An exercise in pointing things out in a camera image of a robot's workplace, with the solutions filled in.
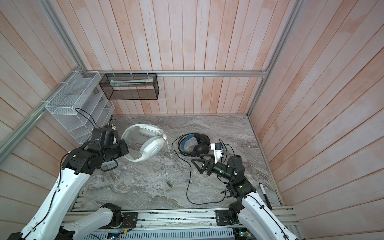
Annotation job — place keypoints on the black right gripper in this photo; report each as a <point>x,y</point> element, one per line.
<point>205,160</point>

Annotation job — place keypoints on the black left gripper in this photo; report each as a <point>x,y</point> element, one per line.
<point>125,150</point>

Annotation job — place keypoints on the white headphones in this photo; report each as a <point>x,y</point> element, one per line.
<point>157,139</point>

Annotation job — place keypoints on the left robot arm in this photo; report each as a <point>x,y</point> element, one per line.
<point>76,168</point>

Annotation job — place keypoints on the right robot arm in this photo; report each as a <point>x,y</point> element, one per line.
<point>249,210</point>

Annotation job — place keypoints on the black blue headphones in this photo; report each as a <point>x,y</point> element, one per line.
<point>201,148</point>

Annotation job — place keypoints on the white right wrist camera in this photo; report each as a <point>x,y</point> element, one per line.
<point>217,149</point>

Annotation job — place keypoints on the white mesh wall shelf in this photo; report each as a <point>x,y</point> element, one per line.
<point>79,107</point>

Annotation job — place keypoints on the black mesh wall basket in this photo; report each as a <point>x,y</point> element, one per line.
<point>130,86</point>

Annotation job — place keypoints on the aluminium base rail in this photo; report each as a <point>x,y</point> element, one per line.
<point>182,224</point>

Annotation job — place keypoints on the aluminium wall rail back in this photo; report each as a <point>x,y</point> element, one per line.
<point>198,73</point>

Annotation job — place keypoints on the aluminium wall rail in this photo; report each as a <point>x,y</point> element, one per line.
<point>22,130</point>
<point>198,73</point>
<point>292,20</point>

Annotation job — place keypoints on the aluminium wall rail left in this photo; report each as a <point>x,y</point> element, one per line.
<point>22,130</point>

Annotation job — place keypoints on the aluminium wall rail right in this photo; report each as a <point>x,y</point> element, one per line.
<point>292,20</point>

